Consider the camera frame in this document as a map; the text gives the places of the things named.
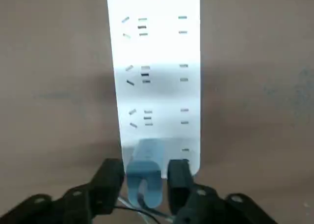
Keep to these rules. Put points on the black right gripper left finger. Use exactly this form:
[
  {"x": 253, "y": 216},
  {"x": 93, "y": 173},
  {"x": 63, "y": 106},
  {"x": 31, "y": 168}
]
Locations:
[{"x": 98, "y": 192}]

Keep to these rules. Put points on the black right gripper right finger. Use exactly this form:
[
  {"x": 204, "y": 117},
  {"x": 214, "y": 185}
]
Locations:
[{"x": 181, "y": 192}]

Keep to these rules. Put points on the Apple phone charger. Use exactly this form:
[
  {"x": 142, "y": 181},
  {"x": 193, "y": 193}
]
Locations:
[{"x": 144, "y": 165}]

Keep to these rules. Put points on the long white power strip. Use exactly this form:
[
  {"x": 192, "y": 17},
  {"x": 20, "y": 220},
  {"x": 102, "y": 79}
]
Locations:
[{"x": 162, "y": 49}]

